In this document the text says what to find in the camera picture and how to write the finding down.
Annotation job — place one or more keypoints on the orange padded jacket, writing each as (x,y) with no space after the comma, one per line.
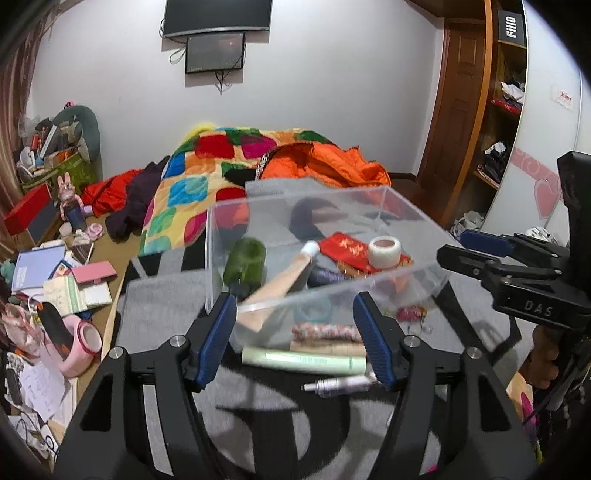
(332,164)

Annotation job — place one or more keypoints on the small black wall monitor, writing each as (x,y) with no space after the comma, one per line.
(214,51)

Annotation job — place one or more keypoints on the colourful patchwork quilt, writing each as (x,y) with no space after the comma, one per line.
(198,194)

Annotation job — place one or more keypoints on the brown wooden door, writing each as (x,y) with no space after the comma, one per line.
(457,115)

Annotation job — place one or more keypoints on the red white door sticker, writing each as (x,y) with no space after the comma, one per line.
(564,95)

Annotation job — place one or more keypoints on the red clothing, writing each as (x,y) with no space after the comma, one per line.
(111,189)

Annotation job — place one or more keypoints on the white tape roll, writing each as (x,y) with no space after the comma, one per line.
(383,254)

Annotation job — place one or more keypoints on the red flat shelf box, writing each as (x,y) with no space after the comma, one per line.
(505,107)

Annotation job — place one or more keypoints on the wooden wardrobe shelf unit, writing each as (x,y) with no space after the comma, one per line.
(491,69)

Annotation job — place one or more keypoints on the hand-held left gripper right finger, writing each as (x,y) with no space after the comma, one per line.
(374,341)

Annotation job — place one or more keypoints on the beige tube with white cap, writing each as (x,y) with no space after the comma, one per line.
(281,286)

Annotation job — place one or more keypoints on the pink rabbit toy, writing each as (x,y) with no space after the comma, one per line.
(68,189)

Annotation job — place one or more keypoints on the pink patterned fabric roll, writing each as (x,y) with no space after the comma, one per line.
(323,331)

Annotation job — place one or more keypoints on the black wall television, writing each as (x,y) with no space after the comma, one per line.
(217,16)

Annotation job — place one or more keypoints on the pink flat case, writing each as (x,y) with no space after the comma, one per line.
(92,272)

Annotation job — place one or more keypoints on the small white cup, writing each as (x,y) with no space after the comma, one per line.
(65,230)

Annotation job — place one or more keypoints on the pink round device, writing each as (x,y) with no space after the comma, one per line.
(81,350)

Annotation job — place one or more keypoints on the white handwritten paper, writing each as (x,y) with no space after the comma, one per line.
(39,392)

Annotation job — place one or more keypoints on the red tea packet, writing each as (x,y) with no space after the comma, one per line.
(346,249)

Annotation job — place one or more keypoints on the green glass bottle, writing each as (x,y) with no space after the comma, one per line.
(244,261)

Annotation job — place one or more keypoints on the black box with white print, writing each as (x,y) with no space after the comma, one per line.
(511,27)

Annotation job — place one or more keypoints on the white sliding wardrobe door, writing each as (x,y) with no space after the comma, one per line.
(554,69)

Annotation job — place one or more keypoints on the black handheld device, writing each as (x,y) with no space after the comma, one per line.
(55,325)

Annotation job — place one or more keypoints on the dark blue bottle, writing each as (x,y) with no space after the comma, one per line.
(76,217)

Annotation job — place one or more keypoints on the grey black lettered blanket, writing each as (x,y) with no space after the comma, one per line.
(152,295)

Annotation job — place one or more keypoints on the dark purple clothing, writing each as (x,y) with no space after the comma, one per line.
(138,198)

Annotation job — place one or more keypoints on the light blue notebook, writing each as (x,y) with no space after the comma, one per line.
(37,267)

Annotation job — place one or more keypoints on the light green tube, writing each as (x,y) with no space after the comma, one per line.
(300,360)

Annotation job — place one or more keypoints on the green patterned box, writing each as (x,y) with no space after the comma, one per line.
(78,173)

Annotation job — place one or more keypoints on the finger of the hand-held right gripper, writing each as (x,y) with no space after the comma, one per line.
(485,242)
(461,258)

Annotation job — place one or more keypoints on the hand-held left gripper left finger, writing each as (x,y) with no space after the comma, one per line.
(217,341)

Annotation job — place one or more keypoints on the slim silver white vial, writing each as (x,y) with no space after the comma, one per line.
(341,383)

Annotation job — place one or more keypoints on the clear plastic storage box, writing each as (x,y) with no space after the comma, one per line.
(406,217)

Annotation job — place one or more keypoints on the green white booklet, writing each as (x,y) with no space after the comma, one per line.
(64,295)

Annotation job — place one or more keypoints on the black white folded clothes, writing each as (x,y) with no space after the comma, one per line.
(494,159)

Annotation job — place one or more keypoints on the person's right hand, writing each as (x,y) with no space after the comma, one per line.
(545,362)

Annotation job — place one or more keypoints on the white handbag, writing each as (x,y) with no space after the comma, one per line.
(468,221)

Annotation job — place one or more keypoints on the small pink white shoes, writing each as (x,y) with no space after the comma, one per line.
(90,233)

